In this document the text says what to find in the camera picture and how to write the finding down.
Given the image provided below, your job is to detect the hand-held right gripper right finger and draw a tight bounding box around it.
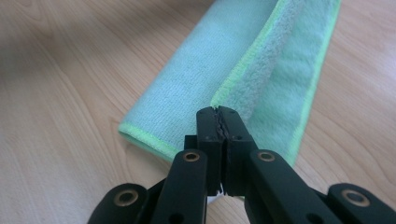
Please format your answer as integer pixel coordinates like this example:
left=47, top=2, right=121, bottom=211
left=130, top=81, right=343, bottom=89
left=219, top=105, right=260, bottom=198

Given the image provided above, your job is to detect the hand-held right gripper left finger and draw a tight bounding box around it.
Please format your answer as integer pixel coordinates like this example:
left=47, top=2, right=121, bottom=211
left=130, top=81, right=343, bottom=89
left=184, top=106, right=225, bottom=197

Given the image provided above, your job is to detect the green microfibre towel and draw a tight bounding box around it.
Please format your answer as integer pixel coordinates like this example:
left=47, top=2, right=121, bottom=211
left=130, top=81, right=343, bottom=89
left=118, top=0, right=342, bottom=204

